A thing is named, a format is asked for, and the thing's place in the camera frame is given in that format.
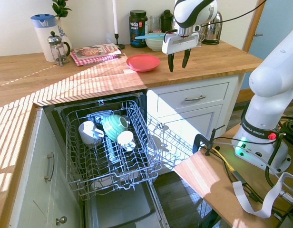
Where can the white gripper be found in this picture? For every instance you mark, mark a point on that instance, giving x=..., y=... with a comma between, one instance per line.
x=182, y=44

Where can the red plastic plate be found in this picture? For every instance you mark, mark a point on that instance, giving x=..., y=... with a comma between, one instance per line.
x=143, y=62

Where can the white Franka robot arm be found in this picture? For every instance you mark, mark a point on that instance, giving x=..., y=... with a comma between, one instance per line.
x=267, y=78

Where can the steel dishwasher door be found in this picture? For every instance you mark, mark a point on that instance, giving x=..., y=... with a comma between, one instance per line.
x=122, y=206

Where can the pale green mixing bowl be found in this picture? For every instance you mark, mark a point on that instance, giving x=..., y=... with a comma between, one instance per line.
x=154, y=45

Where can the light blue plastic knife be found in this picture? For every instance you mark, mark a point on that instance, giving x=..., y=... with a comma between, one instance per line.
x=149, y=36

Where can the black shaker bottle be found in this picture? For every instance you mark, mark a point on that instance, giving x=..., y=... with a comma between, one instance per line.
x=166, y=21

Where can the clear glass jar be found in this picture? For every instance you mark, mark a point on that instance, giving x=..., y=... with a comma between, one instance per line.
x=154, y=23

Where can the stainless steel kettle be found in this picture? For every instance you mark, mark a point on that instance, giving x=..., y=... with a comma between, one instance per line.
x=213, y=33

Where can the black protein powder tub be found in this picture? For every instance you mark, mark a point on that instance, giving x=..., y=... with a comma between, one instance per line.
x=138, y=28

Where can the white cabinet with drawer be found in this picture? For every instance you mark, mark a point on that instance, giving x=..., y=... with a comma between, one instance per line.
x=208, y=111

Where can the black candle holder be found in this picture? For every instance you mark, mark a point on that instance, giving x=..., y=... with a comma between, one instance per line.
x=118, y=42

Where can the tall white candle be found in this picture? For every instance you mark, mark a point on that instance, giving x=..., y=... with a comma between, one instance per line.
x=115, y=16

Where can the black C-clamp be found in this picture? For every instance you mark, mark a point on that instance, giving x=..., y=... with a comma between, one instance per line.
x=198, y=140

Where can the pizza cover cookbook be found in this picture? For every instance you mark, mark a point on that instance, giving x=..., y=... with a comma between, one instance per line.
x=96, y=51

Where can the green ribbed ceramic bowl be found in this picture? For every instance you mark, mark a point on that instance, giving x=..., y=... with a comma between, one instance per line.
x=113, y=128

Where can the white ceramic mug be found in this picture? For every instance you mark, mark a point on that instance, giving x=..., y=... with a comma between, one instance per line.
x=85, y=133
x=125, y=139

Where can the red white checkered cloth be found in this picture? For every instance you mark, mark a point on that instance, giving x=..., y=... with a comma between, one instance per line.
x=76, y=60

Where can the white vase blue flowers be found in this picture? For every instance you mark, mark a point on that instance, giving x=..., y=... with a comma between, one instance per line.
x=63, y=32

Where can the red round knob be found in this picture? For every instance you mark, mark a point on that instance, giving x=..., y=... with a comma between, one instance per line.
x=272, y=136

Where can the glass steel French press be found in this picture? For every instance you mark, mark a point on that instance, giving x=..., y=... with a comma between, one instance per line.
x=57, y=51

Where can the green leafy plant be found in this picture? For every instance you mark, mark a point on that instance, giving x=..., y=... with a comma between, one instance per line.
x=61, y=8

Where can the white water pitcher blue lid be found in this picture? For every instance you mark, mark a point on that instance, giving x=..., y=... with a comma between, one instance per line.
x=45, y=35

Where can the white kitchen cabinet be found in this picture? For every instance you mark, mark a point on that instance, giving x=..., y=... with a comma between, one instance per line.
x=30, y=190

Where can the round metal cabinet knob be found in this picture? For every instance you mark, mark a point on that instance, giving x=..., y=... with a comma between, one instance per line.
x=62, y=220

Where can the blue door wooden frame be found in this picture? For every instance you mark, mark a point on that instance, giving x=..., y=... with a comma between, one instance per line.
x=275, y=21

